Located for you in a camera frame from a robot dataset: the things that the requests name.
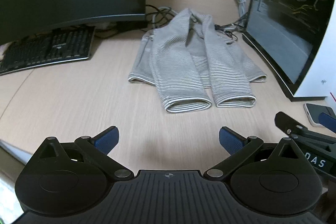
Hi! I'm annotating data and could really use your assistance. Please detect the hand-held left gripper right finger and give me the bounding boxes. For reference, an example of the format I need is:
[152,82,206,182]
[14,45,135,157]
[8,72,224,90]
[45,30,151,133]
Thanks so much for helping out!
[203,126,306,181]

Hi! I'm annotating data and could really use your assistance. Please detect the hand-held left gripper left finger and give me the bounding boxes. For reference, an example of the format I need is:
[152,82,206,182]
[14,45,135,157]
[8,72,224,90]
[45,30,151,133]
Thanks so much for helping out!
[37,126,135,180]

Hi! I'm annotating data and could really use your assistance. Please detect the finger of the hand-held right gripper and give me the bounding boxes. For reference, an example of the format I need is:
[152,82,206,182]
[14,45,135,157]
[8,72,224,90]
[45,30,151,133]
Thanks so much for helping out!
[318,112,336,133]
[274,112,311,138]

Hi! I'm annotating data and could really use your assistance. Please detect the grey striped long-sleeve top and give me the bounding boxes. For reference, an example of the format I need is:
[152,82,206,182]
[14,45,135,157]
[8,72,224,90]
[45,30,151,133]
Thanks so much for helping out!
[128,8,267,114]

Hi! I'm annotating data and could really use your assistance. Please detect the smartphone with white case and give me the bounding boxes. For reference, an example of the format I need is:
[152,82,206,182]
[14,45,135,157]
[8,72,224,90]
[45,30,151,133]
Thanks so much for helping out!
[304,103,336,127]

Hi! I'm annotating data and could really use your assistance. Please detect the glass-sided computer case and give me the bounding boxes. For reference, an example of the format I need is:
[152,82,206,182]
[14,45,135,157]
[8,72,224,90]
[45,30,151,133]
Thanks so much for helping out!
[242,0,336,102]

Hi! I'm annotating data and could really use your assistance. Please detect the black keyboard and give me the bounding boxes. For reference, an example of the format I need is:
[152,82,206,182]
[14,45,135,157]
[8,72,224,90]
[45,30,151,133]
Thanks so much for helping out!
[0,26,95,75]

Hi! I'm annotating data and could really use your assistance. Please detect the tangled black cables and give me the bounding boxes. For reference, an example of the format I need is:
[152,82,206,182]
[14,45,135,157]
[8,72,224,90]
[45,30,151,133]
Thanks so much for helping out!
[145,4,247,45]

